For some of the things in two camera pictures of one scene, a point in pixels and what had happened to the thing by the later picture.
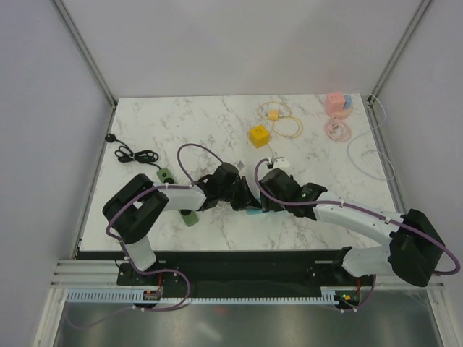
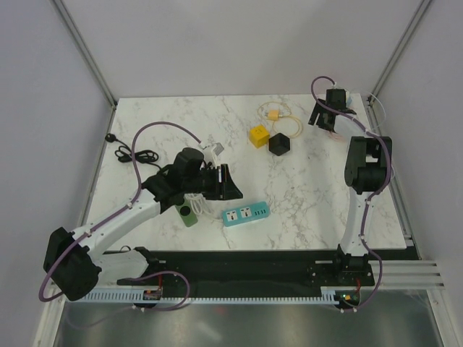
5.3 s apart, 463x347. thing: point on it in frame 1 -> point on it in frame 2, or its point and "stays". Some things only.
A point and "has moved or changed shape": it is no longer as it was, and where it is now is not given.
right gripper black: x=271 y=204 -> x=317 y=108
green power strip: x=165 y=176 stays
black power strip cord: x=125 y=154 stays
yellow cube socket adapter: x=260 y=136 stays
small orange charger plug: x=273 y=115 stays
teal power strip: x=254 y=210 has moved or changed shape
